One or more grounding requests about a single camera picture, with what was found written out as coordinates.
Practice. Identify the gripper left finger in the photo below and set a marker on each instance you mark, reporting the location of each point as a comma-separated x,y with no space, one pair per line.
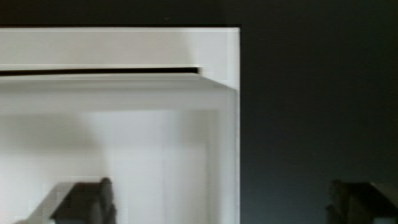
87,205

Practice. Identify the white drawer cabinet box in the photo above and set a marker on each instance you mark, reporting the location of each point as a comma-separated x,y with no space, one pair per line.
119,113

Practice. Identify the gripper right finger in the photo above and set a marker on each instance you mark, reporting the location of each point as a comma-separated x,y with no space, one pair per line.
363,203

